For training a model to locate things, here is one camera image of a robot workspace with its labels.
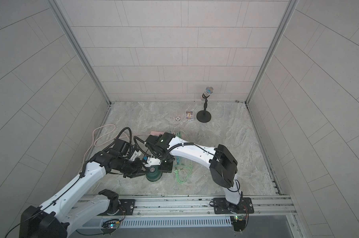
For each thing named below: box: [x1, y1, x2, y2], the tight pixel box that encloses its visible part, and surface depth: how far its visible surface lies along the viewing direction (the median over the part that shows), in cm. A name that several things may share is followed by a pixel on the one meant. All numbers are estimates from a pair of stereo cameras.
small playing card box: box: [184, 111, 194, 122], surface depth 107 cm
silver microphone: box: [200, 86, 215, 101], surface depth 88 cm
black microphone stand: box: [196, 93, 212, 123], surface depth 110 cm
